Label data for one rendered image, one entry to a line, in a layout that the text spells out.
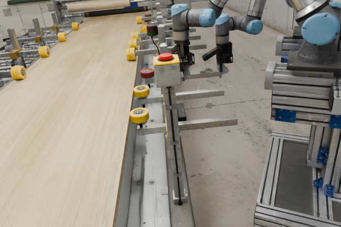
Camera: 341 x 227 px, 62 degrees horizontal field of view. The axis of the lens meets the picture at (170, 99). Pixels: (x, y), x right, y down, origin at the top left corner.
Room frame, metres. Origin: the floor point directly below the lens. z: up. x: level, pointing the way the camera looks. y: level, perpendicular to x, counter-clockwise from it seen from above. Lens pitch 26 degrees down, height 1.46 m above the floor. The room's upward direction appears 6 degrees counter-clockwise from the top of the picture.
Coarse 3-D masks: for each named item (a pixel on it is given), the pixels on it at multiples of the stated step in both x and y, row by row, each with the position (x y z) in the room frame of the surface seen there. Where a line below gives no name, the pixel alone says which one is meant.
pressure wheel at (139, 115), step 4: (136, 108) 1.08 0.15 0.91; (140, 108) 1.07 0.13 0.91; (144, 108) 1.07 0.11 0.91; (132, 112) 1.04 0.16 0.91; (136, 112) 1.05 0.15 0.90; (140, 112) 1.04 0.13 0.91; (144, 112) 1.03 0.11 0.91; (148, 112) 1.04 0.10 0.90; (132, 116) 1.01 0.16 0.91; (136, 116) 1.01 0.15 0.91; (140, 116) 1.01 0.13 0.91; (144, 116) 1.01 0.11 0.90; (148, 116) 1.03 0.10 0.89; (132, 120) 1.01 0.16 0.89; (136, 120) 1.01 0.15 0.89; (140, 120) 1.00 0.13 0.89; (144, 120) 1.01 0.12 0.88; (140, 124) 1.04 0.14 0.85
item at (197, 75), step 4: (192, 72) 1.56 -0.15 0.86; (196, 72) 1.55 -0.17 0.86; (216, 72) 1.54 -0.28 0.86; (188, 76) 1.53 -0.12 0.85; (192, 76) 1.53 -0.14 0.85; (196, 76) 1.53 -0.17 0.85; (200, 76) 1.53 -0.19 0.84; (204, 76) 1.53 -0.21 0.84; (208, 76) 1.53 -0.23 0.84; (212, 76) 1.54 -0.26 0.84; (216, 76) 1.54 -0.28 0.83; (148, 80) 1.53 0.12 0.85; (152, 80) 1.53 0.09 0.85
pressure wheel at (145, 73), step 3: (144, 69) 1.56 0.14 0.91; (147, 69) 1.55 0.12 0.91; (150, 69) 1.56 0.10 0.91; (153, 69) 1.55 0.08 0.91; (141, 72) 1.52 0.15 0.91; (144, 72) 1.51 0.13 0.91; (147, 72) 1.51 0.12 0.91; (150, 72) 1.51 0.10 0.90; (153, 72) 1.53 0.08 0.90; (141, 75) 1.53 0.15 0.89; (144, 75) 1.51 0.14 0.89; (147, 75) 1.50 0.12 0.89; (150, 75) 1.51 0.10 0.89; (153, 75) 1.52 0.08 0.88; (144, 78) 1.51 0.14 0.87; (147, 78) 1.50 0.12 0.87
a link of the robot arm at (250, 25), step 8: (256, 0) 1.44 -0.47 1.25; (264, 0) 1.43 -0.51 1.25; (256, 8) 1.43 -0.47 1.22; (248, 16) 1.44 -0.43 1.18; (256, 16) 1.42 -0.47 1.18; (240, 24) 1.49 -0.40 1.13; (248, 24) 1.42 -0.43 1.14; (256, 24) 1.40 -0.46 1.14; (248, 32) 1.43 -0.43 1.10; (256, 32) 1.40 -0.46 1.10
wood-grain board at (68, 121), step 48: (96, 48) 2.19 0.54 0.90; (0, 96) 1.38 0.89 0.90; (48, 96) 1.32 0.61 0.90; (96, 96) 1.26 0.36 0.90; (0, 144) 0.90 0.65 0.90; (48, 144) 0.87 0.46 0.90; (96, 144) 0.84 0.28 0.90; (0, 192) 0.64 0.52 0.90; (48, 192) 0.62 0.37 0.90; (96, 192) 0.60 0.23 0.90
